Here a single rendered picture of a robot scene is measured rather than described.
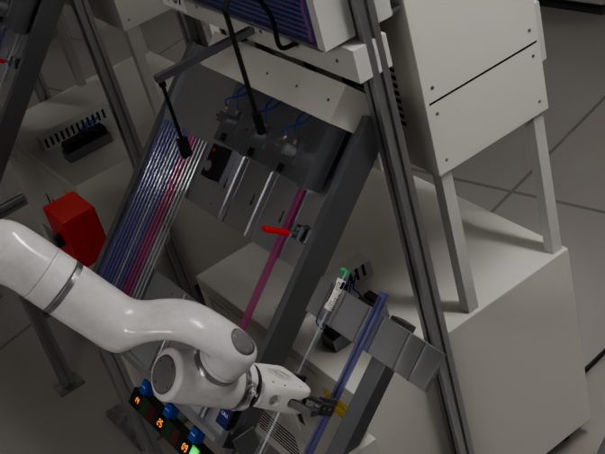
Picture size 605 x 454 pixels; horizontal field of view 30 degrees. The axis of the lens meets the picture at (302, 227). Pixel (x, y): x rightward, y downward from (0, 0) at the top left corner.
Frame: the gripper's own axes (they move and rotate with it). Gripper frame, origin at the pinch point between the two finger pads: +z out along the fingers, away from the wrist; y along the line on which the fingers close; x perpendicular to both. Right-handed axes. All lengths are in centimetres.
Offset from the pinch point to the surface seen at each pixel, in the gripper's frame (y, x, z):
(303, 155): 35, -35, 7
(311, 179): 31.8, -31.5, 8.5
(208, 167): 65, -23, 8
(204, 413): 38.4, 22.2, 10.5
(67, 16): 443, -27, 149
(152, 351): 63, 20, 11
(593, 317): 60, -13, 155
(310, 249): 27.9, -18.7, 11.3
